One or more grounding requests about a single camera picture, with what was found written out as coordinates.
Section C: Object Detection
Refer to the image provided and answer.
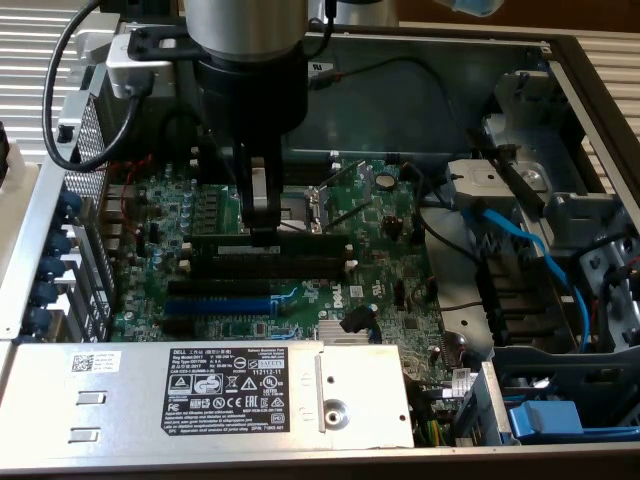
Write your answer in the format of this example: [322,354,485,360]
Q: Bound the open gray PC case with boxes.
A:
[0,13,640,476]

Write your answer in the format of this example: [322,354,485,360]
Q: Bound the thin metal locking lever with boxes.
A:
[222,152,244,195]

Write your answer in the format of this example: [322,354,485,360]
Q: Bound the silver metal disk bay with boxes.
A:
[444,62,640,351]

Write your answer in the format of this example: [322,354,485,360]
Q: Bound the white QR code sticker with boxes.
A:
[68,350,123,374]

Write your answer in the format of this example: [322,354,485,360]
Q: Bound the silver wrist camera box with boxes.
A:
[105,32,176,100]

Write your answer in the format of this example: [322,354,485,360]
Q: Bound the thin red wire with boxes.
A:
[107,153,155,236]

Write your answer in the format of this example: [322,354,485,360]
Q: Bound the blue plastic latch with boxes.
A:
[507,399,586,445]

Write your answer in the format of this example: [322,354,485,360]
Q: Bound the long black expansion slot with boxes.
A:
[167,278,274,298]

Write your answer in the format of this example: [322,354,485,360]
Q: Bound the black wire plug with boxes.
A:
[339,304,377,334]

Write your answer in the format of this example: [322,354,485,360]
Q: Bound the black RAM slot white clips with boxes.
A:
[191,158,340,187]
[192,145,341,170]
[179,257,357,281]

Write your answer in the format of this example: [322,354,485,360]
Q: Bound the silver power supply unit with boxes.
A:
[0,341,417,464]

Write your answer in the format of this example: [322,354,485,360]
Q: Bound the black looped wire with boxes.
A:
[158,109,201,162]

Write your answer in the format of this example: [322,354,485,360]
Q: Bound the black power supply label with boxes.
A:
[160,347,291,435]

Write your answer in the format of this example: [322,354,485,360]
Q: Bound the short black expansion slot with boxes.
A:
[162,318,196,337]

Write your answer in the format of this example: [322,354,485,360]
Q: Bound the RAM memory stick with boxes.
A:
[182,242,354,263]

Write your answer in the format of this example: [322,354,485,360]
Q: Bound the silver finned chipset heatsink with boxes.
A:
[317,319,384,346]

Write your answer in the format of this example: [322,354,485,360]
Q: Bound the power supply wire bundle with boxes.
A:
[407,379,454,448]

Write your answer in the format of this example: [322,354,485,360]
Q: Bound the blue expansion slot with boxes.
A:
[164,296,275,316]

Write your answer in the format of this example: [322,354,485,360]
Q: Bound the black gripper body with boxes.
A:
[195,44,310,147]

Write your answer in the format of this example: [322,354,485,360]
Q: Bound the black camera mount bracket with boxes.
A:
[127,27,201,62]

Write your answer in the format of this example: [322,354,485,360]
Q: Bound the dark gray drive cage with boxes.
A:
[452,344,640,449]

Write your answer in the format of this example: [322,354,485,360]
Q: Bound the black camera cable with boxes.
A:
[43,0,154,174]

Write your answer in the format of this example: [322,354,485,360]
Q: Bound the silver metal bracket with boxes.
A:
[74,13,124,69]

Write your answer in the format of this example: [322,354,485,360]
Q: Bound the green motherboard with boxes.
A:
[107,154,489,419]

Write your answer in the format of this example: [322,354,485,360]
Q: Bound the black ribbed plastic shroud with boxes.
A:
[474,252,577,347]

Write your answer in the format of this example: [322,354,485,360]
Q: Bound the blue rear port plug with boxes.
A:
[47,227,74,256]
[37,254,66,281]
[54,189,84,221]
[24,305,52,334]
[32,279,59,306]

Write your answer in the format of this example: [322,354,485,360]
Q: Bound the metal socket cover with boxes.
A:
[319,159,376,227]

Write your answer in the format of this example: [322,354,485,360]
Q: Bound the blue SATA wire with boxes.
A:
[462,197,592,347]

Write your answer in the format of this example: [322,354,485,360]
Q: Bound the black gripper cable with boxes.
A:
[319,0,338,50]

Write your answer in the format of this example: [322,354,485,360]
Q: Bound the CPU socket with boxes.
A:
[230,184,331,236]

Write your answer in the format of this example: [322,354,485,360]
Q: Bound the black box behind case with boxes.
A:
[98,0,185,16]

